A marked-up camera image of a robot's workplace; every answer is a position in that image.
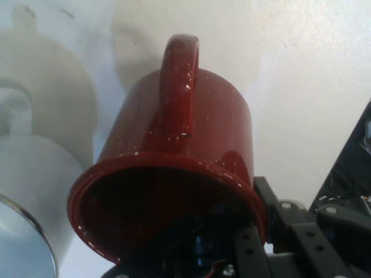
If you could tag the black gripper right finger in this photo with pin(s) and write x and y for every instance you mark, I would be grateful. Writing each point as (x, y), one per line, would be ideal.
(313, 249)

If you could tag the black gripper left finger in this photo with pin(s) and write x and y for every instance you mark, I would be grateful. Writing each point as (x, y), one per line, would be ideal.
(249, 255)

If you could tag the red speckled enamel mug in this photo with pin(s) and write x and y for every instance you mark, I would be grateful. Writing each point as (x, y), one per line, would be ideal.
(174, 150)

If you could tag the black equipment clutter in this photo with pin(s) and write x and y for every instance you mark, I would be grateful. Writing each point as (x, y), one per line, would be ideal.
(347, 162)

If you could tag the white enamel mug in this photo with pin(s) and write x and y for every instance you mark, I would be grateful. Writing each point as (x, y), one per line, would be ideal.
(37, 173)

